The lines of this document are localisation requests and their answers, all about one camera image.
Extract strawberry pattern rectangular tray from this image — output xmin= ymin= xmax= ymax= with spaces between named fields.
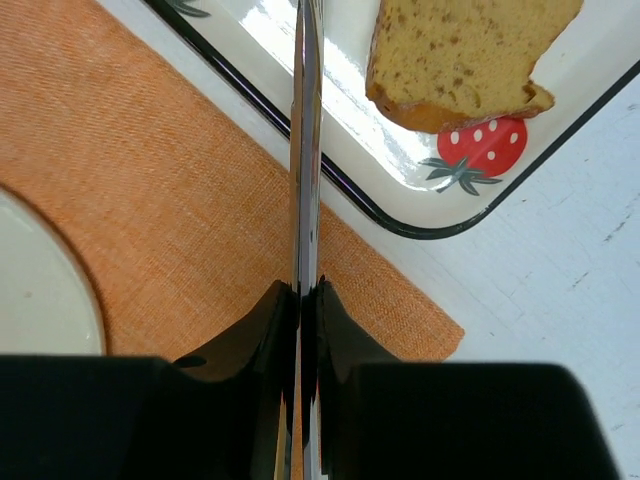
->
xmin=151 ymin=1 xmax=639 ymax=240

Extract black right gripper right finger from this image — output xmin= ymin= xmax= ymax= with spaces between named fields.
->
xmin=315 ymin=281 xmax=618 ymax=479

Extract orange cloth placemat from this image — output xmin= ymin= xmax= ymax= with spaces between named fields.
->
xmin=0 ymin=0 xmax=466 ymax=480

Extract round plate with blue rim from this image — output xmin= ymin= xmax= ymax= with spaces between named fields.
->
xmin=0 ymin=189 xmax=107 ymax=355

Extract metal food tongs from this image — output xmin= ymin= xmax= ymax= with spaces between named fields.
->
xmin=289 ymin=1 xmax=324 ymax=479

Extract brown bread slice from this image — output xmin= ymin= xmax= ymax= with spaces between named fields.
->
xmin=365 ymin=0 xmax=583 ymax=134

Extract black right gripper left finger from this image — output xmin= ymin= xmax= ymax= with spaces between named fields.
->
xmin=1 ymin=281 xmax=296 ymax=479

